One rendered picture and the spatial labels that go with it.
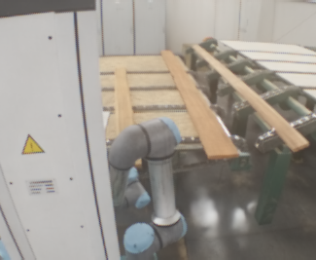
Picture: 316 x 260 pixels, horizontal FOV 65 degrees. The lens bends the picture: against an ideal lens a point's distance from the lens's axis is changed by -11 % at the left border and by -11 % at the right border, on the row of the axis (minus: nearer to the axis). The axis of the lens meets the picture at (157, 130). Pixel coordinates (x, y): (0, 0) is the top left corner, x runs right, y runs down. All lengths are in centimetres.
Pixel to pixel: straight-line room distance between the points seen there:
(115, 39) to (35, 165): 666
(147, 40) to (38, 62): 668
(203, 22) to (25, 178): 750
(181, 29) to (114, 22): 191
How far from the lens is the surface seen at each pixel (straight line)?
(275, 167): 219
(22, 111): 61
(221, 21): 806
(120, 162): 90
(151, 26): 716
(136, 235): 108
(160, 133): 91
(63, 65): 56
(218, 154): 173
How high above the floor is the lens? 176
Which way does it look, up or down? 26 degrees down
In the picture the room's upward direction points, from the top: straight up
